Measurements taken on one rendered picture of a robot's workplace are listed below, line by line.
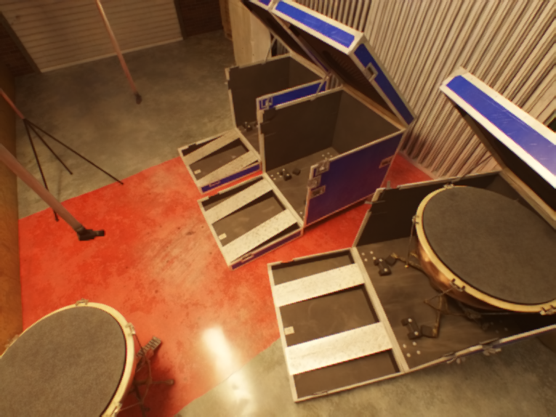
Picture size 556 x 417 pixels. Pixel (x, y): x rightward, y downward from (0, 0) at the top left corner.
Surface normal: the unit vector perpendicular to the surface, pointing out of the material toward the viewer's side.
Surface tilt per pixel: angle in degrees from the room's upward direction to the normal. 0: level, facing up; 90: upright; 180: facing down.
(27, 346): 0
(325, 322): 2
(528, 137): 52
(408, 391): 0
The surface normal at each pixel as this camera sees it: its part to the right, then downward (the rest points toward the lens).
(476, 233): 0.00, -0.62
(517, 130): -0.77, -0.26
